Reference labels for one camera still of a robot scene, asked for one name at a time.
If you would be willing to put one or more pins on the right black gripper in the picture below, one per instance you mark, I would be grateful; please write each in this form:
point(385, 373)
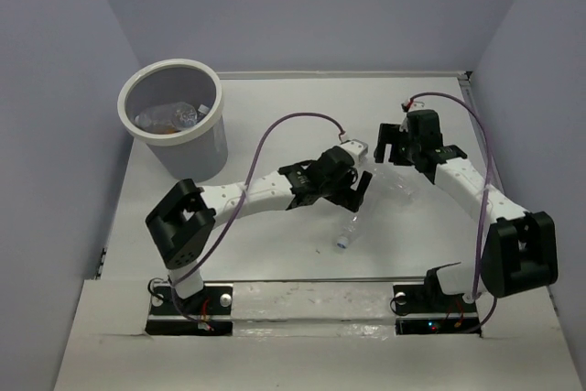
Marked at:
point(390, 134)

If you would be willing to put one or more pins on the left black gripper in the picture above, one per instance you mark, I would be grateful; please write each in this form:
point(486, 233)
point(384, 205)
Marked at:
point(347, 198)

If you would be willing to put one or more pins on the crushed clear bottle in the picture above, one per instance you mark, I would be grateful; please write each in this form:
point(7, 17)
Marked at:
point(387, 185)

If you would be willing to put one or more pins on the long clear bottle blue cap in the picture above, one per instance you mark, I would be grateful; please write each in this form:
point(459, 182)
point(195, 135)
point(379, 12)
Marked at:
point(355, 224)

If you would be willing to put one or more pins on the red cap clear bottle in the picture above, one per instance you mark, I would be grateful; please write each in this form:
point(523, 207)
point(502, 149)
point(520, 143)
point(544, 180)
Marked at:
point(159, 120)

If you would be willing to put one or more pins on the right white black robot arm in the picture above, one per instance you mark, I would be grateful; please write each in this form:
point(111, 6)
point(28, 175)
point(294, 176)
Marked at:
point(516, 249)

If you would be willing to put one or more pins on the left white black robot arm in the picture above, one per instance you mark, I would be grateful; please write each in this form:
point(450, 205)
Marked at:
point(182, 222)

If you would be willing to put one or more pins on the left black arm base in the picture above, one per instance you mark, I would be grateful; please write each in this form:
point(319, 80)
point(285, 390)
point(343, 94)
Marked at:
point(206, 314)

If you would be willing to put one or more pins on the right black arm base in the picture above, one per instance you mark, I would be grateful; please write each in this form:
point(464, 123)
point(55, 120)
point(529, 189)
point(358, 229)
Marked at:
point(424, 309)

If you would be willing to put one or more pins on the white round plastic bin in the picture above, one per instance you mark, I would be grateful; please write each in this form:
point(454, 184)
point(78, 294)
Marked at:
point(199, 152)

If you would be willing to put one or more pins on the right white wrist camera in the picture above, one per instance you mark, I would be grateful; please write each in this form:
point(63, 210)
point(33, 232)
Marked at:
point(405, 106)

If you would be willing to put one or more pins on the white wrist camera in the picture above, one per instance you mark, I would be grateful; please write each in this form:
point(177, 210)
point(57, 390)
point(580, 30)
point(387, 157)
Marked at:
point(357, 149)
point(405, 106)

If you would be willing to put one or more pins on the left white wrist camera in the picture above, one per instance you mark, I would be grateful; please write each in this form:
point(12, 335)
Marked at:
point(357, 149)

